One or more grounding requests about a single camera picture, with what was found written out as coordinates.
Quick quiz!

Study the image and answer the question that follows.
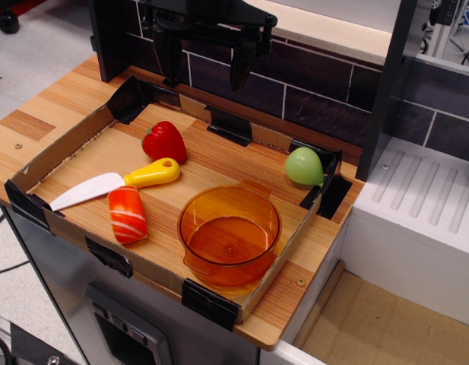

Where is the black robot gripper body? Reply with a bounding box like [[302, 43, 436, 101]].
[[139, 1, 277, 57]]

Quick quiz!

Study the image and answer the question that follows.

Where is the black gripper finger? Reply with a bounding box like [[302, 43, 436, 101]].
[[230, 40, 258, 93], [153, 24, 182, 77]]

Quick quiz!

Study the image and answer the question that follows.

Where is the orange salmon sushi toy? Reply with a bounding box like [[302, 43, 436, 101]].
[[107, 186, 147, 244]]

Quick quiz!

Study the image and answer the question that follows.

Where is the cardboard fence with black tape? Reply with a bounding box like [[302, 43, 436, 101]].
[[4, 77, 360, 335]]

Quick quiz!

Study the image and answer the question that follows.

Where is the orange transparent plastic pot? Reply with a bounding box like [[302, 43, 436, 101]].
[[177, 180, 282, 287]]

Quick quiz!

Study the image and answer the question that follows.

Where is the red toy bell pepper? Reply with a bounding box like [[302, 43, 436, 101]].
[[141, 121, 187, 163]]

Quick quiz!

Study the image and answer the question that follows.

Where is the green toy pear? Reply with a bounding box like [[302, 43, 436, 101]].
[[284, 147, 325, 186]]

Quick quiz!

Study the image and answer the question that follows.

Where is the black caster wheel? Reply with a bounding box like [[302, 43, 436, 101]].
[[0, 9, 20, 34]]

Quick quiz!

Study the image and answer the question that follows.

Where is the dark grey right upright panel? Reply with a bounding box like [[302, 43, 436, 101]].
[[356, 1, 417, 181]]

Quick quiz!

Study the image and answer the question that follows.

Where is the white toy sink drainboard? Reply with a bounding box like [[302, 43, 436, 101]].
[[341, 138, 469, 325]]

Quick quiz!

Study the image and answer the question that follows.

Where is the grey toy oven front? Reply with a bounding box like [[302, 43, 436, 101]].
[[84, 283, 173, 365]]

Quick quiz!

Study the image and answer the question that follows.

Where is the dark grey vertical post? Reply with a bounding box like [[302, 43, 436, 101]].
[[87, 0, 138, 82]]

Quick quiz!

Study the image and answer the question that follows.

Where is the yellow handled white toy knife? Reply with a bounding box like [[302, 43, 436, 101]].
[[49, 157, 181, 211]]

